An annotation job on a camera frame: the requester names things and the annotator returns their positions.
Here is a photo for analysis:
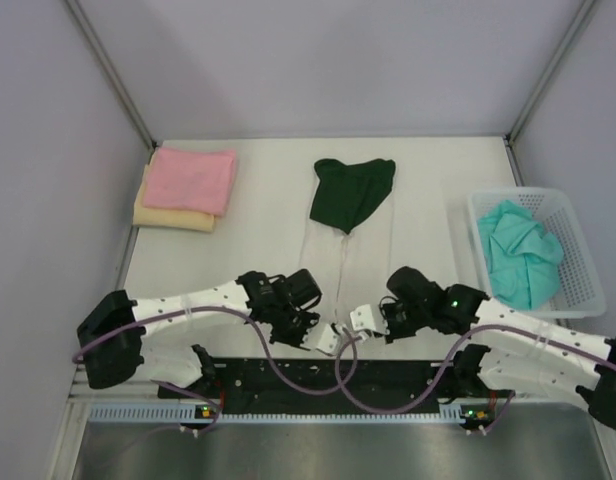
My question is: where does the aluminium frame post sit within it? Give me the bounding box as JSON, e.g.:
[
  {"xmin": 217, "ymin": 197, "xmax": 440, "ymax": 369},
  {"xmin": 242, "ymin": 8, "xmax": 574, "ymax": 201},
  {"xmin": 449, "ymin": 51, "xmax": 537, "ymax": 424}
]
[
  {"xmin": 61, "ymin": 0, "xmax": 156, "ymax": 150},
  {"xmin": 505, "ymin": 0, "xmax": 602, "ymax": 147}
]

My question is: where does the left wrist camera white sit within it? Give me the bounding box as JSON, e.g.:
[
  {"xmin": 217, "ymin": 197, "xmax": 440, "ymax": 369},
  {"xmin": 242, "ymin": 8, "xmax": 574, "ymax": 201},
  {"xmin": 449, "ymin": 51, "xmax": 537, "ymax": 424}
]
[{"xmin": 303, "ymin": 322, "xmax": 344, "ymax": 357}]

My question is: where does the left aluminium frame post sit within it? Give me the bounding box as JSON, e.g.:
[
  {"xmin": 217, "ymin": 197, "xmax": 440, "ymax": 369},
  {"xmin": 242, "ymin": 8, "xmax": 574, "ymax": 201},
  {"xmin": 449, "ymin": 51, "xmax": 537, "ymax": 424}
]
[{"xmin": 61, "ymin": 0, "xmax": 156, "ymax": 150}]

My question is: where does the white and green t shirt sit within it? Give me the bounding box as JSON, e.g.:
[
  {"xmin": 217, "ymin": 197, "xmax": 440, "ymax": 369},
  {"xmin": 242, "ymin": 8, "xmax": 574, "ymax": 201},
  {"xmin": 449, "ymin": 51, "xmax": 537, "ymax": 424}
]
[{"xmin": 299, "ymin": 158, "xmax": 397, "ymax": 322}]

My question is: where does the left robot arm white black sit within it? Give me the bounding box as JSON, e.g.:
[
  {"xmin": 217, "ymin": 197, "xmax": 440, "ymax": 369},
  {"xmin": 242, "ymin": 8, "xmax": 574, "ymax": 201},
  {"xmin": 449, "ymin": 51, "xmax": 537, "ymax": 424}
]
[{"xmin": 74, "ymin": 269, "xmax": 322, "ymax": 397}]

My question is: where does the white plastic basket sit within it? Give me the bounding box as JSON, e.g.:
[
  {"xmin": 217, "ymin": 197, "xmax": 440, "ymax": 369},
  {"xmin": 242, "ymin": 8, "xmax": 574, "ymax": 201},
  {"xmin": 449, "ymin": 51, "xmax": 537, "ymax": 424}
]
[{"xmin": 468, "ymin": 187, "xmax": 606, "ymax": 320}]

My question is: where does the folded pink t shirt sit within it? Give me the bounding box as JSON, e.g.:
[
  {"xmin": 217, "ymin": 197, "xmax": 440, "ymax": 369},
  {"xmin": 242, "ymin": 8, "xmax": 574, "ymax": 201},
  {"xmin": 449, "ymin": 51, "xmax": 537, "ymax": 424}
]
[{"xmin": 142, "ymin": 147, "xmax": 237, "ymax": 217}]

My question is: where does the teal t shirt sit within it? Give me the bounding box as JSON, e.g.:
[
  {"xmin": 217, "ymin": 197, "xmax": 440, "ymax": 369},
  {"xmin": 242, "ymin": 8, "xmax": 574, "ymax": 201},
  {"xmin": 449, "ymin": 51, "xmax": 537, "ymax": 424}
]
[{"xmin": 477, "ymin": 200, "xmax": 564, "ymax": 311}]

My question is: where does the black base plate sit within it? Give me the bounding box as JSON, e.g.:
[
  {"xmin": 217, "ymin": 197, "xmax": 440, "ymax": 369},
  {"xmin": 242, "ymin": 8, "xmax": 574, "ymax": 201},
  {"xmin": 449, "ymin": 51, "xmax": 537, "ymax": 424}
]
[{"xmin": 157, "ymin": 356, "xmax": 494, "ymax": 415}]

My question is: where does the folded beige t shirt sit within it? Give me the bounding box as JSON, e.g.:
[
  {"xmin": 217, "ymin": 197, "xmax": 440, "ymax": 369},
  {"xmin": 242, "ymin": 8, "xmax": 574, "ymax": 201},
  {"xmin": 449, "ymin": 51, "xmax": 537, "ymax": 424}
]
[{"xmin": 133, "ymin": 165, "xmax": 216, "ymax": 233}]

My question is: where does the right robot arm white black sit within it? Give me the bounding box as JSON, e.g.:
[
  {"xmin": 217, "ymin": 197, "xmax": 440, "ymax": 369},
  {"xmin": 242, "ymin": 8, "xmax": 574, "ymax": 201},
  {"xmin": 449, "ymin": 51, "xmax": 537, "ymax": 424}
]
[{"xmin": 380, "ymin": 267, "xmax": 616, "ymax": 431}]

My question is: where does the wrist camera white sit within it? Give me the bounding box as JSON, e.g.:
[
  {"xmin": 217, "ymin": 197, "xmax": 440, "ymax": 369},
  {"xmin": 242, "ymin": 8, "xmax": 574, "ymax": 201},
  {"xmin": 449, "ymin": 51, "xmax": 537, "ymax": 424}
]
[
  {"xmin": 303, "ymin": 322, "xmax": 344, "ymax": 357},
  {"xmin": 349, "ymin": 304, "xmax": 388, "ymax": 341}
]

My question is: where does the right aluminium frame post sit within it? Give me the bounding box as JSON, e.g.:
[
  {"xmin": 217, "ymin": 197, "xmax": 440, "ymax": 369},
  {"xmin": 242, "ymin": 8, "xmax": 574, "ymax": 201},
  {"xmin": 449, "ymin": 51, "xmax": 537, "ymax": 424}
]
[{"xmin": 505, "ymin": 0, "xmax": 602, "ymax": 147}]

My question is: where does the grey cable duct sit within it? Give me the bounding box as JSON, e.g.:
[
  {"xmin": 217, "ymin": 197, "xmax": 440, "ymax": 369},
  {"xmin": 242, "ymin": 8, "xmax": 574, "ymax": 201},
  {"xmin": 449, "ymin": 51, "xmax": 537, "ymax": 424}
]
[{"xmin": 87, "ymin": 402, "xmax": 489, "ymax": 425}]

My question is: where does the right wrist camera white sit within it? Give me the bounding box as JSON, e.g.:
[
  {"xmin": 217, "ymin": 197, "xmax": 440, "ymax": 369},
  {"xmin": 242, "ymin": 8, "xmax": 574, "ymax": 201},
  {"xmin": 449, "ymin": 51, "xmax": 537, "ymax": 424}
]
[{"xmin": 349, "ymin": 304, "xmax": 388, "ymax": 341}]

